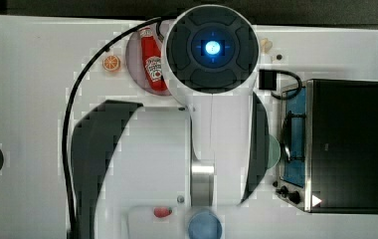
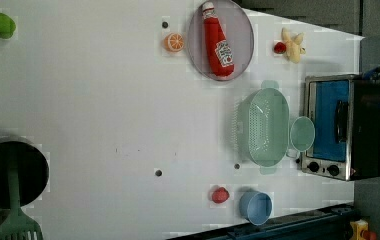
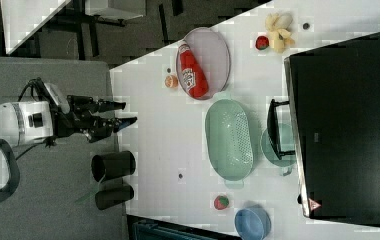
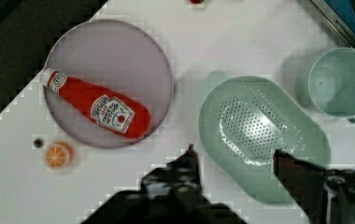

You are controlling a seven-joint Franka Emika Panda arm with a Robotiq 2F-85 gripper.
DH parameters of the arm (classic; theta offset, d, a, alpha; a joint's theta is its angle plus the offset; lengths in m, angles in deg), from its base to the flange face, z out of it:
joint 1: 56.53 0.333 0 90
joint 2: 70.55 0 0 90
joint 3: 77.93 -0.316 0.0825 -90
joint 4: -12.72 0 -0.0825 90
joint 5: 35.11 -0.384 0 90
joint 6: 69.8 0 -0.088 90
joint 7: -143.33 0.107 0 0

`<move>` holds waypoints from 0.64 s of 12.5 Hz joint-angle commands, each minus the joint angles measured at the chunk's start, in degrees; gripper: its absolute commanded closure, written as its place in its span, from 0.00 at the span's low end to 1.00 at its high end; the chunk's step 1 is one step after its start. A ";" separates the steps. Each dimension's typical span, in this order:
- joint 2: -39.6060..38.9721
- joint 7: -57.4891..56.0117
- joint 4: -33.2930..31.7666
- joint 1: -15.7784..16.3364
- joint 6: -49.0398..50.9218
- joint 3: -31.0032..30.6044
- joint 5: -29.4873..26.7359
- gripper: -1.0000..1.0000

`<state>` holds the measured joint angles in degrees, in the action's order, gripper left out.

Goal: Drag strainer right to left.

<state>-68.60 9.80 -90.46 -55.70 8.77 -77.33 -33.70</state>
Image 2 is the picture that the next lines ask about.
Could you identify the yellow red clamp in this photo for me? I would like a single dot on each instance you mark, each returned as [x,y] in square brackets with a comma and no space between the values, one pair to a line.
[361,231]

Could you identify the light blue bowl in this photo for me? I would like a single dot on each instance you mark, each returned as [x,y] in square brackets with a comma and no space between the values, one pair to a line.
[256,207]

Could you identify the round grey plate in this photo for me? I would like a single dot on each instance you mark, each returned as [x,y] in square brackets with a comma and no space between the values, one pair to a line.
[237,29]

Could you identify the green avocado toy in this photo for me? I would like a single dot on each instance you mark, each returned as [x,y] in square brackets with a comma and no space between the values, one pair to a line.
[7,26]

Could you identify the mint green mug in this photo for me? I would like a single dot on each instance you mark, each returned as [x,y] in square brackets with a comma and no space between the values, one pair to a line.
[301,136]

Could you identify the mint green plastic strainer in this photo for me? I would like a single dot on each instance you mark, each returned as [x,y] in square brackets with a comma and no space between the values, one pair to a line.
[261,128]

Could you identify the red ketchup bottle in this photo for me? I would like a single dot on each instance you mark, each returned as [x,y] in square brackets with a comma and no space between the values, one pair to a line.
[219,53]

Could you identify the peeled banana toy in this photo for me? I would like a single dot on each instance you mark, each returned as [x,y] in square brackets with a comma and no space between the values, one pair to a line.
[294,49]

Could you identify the black toaster oven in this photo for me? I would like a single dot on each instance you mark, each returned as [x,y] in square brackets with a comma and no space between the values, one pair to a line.
[345,111]

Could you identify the green slotted spatula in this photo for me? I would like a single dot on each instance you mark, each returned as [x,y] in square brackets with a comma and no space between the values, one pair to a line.
[17,225]

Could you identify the small red strawberry toy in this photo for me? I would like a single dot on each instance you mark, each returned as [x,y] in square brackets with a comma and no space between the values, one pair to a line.
[279,48]

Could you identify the orange slice toy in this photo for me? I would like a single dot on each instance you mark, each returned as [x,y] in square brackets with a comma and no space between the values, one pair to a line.
[173,42]

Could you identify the large red strawberry toy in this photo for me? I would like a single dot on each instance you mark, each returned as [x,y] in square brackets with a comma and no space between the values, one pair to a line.
[220,195]

